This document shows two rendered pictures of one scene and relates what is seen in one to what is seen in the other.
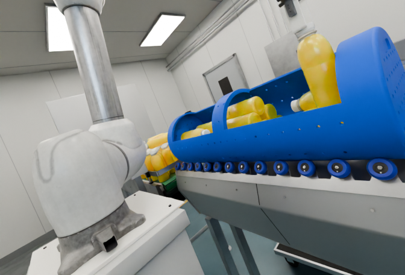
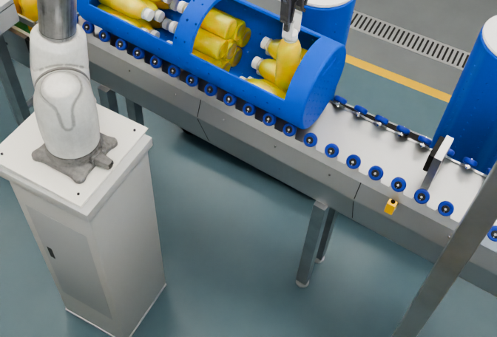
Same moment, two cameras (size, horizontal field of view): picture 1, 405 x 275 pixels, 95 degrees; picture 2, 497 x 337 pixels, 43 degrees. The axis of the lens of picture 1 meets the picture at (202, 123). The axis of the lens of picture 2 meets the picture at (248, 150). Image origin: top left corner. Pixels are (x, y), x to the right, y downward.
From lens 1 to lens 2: 152 cm
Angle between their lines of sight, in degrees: 53
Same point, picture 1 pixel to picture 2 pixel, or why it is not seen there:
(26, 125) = not seen: outside the picture
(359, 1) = not seen: outside the picture
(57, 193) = (75, 137)
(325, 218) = (247, 142)
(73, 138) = (83, 95)
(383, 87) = (303, 106)
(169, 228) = (143, 151)
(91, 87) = (59, 7)
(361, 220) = (267, 149)
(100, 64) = not seen: outside the picture
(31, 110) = not seen: outside the picture
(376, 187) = (282, 137)
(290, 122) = (251, 89)
